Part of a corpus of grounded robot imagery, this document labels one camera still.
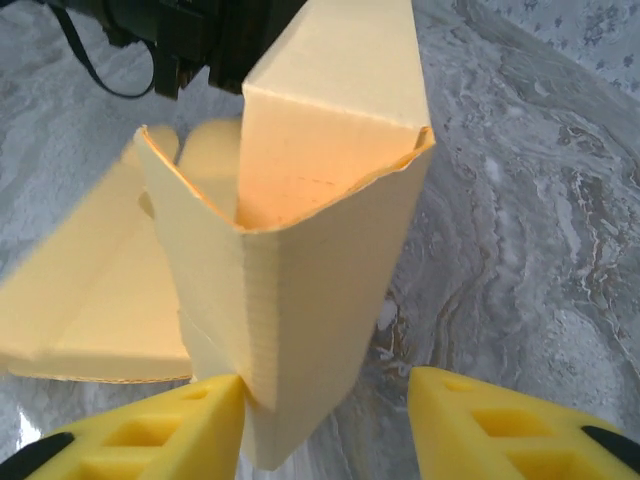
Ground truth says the thin black cable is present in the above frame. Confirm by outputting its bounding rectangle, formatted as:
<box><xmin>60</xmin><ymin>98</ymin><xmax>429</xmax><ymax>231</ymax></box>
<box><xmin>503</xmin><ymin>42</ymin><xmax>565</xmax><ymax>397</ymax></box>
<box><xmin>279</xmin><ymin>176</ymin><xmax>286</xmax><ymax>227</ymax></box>
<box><xmin>47</xmin><ymin>0</ymin><xmax>157</xmax><ymax>99</ymax></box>

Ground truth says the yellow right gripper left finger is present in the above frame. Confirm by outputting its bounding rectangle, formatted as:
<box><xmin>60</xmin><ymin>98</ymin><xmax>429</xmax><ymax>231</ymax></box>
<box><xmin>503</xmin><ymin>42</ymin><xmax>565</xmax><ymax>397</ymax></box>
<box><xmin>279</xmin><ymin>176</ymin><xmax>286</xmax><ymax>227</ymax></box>
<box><xmin>0</xmin><ymin>372</ymin><xmax>249</xmax><ymax>480</ymax></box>

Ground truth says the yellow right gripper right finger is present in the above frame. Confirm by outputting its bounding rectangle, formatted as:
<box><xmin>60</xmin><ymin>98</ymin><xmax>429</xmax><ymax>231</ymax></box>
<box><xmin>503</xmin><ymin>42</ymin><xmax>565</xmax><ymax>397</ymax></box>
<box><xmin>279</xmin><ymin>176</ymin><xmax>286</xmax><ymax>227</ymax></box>
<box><xmin>407</xmin><ymin>366</ymin><xmax>640</xmax><ymax>480</ymax></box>

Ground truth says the yellow paper box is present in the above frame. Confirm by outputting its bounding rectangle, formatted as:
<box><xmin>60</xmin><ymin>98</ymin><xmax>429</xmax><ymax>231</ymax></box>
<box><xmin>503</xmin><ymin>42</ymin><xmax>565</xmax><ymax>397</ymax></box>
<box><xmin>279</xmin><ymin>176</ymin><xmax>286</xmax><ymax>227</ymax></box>
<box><xmin>0</xmin><ymin>0</ymin><xmax>436</xmax><ymax>472</ymax></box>

